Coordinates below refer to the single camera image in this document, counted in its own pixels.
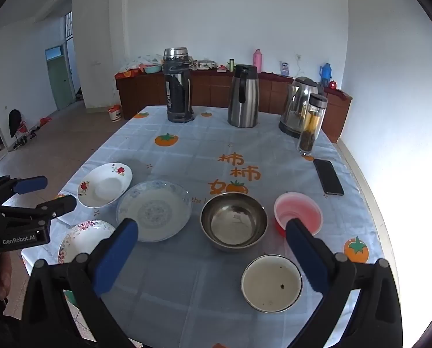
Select brown wooden cabinet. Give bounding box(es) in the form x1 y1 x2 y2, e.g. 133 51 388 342
115 67 352 144

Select blue plastic kettle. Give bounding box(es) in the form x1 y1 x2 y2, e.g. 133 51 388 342
319 63 333 88

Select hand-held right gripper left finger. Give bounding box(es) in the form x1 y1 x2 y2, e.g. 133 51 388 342
20 218 140 348

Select stainless steel bowl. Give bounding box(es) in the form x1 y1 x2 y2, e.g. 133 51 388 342
200 192 268 253

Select blue patterned plate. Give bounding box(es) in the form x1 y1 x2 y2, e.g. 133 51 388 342
115 180 192 243

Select white enamel bowl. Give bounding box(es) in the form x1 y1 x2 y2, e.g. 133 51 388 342
241 254 304 314

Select black stroller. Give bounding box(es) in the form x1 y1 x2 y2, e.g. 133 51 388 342
8 109 29 149

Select persimmon print tablecloth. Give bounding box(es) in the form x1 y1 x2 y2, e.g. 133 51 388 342
20 105 389 348

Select person's left hand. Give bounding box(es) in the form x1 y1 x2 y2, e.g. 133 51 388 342
0 252 13 301

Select white plate with red flowers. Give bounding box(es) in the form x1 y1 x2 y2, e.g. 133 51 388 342
77 162 133 209

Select pink plastic bowl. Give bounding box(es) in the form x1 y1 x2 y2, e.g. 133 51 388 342
274 192 323 237

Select mesh food cover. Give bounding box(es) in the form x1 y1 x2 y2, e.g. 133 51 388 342
124 54 164 71

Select steel thermal carafe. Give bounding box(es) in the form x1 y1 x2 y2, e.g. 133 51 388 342
227 64 260 128

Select steel electric kettle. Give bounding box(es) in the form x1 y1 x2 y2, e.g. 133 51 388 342
278 76 325 139

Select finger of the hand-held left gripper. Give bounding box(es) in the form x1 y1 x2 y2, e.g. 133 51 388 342
0 175 48 207
0 195 77 227

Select white plate with pink floral rim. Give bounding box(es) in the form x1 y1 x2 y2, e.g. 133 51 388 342
57 220 116 264

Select glass tea bottle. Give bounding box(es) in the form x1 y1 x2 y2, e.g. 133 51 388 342
296 93 328 156

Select black smartphone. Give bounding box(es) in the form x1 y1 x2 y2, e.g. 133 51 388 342
313 159 345 196

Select green door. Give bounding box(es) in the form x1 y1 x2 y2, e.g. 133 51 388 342
46 58 75 111

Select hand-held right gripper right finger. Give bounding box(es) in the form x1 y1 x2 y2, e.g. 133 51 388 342
285 218 401 348

